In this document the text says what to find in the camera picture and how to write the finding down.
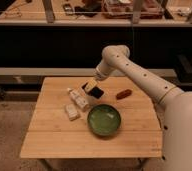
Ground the black device on shelf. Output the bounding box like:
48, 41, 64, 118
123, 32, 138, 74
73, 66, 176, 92
62, 3, 74, 15

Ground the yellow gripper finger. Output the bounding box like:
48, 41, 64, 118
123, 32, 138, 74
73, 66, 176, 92
84, 78, 98, 92

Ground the small white box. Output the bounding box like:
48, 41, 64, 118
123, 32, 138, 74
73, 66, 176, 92
65, 104, 80, 121

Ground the green ceramic bowl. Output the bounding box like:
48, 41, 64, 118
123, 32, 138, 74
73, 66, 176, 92
87, 104, 121, 136

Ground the black rectangular phone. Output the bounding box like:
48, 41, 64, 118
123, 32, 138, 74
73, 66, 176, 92
86, 87, 104, 99

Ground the wooden table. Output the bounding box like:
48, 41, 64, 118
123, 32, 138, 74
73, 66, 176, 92
19, 76, 164, 171

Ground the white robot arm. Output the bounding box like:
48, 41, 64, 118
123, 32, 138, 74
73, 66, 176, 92
94, 45, 192, 171

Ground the brown oblong object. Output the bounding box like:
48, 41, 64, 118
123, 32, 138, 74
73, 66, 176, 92
116, 89, 132, 100

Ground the tray on shelf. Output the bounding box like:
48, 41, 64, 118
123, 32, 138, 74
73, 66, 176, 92
102, 0, 164, 19

